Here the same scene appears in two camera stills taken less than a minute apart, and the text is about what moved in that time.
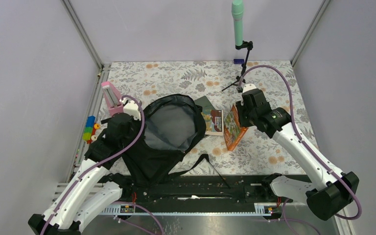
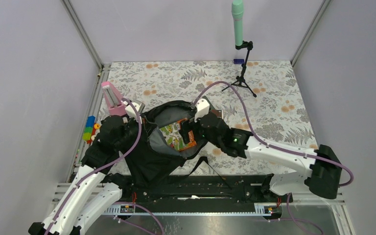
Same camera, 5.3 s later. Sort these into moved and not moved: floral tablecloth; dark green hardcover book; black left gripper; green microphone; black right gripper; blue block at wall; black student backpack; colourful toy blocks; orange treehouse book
Moved: black student backpack; black right gripper; orange treehouse book
Not moved: floral tablecloth; blue block at wall; colourful toy blocks; black left gripper; dark green hardcover book; green microphone
